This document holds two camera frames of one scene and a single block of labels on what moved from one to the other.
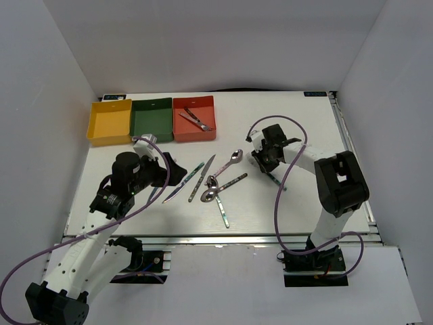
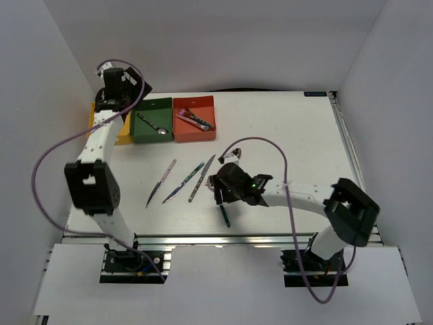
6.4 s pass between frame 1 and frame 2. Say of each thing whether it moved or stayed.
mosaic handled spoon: stayed
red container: stayed
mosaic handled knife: stayed
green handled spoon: moved
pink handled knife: stayed
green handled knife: stayed
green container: stayed
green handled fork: moved
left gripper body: moved
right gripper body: moved
